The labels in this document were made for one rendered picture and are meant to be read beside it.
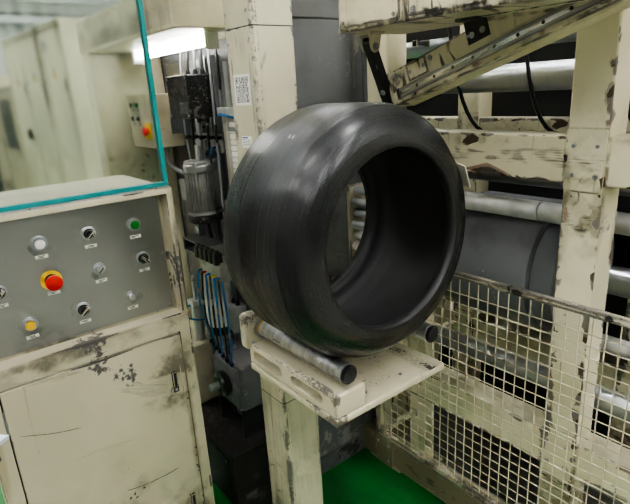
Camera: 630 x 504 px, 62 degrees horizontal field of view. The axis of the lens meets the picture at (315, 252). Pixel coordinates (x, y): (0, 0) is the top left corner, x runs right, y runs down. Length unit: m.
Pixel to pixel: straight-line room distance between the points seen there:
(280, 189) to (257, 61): 0.44
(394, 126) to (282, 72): 0.40
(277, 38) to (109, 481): 1.30
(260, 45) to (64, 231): 0.68
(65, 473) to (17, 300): 0.49
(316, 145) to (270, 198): 0.13
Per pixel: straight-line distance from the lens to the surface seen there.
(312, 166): 1.00
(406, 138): 1.13
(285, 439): 1.69
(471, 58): 1.37
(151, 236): 1.55
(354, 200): 1.70
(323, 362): 1.21
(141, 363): 1.60
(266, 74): 1.37
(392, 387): 1.32
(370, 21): 1.41
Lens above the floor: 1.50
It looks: 17 degrees down
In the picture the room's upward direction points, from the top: 3 degrees counter-clockwise
